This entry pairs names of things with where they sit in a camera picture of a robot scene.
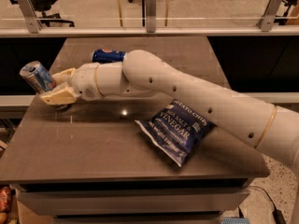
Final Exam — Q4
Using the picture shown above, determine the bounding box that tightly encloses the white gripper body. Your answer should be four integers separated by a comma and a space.
70, 63, 102, 101

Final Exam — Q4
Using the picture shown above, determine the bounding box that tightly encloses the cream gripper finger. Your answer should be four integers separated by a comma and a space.
52, 68, 76, 85
40, 82, 78, 105

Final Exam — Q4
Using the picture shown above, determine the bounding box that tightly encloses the Red Bull can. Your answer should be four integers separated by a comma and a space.
20, 61, 57, 94

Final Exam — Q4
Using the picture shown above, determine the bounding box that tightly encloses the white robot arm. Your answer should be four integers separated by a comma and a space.
40, 49, 299, 175

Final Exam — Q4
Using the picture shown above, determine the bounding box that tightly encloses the blue Pepsi can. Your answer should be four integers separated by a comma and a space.
92, 49, 126, 63

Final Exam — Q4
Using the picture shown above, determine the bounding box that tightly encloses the glass railing panel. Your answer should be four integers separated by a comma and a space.
0, 0, 281, 30

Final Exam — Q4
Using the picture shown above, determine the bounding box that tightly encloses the black office chair left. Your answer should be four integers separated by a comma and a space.
0, 0, 76, 28

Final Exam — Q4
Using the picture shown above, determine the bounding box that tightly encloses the blue kettle chips bag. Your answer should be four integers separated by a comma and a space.
135, 100, 214, 167

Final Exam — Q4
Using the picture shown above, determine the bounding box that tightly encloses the red snack bag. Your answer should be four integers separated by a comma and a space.
0, 187, 12, 212

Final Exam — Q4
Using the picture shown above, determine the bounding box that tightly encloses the grey table drawer cabinet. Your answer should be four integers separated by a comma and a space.
18, 187, 249, 224

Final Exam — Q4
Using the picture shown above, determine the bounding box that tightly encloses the left metal glass bracket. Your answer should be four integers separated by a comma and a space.
17, 0, 41, 34

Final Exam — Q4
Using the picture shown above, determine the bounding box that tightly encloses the metal glass bracket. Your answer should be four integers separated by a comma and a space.
145, 0, 156, 33
17, 0, 41, 34
257, 0, 282, 32

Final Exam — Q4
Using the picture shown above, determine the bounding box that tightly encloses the centre metal glass bracket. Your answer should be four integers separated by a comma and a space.
145, 0, 156, 33

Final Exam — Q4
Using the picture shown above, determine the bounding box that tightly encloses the right metal glass bracket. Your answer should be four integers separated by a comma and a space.
257, 0, 282, 32

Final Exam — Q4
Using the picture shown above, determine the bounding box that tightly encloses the black floor cable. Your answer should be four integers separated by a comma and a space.
237, 185, 288, 224

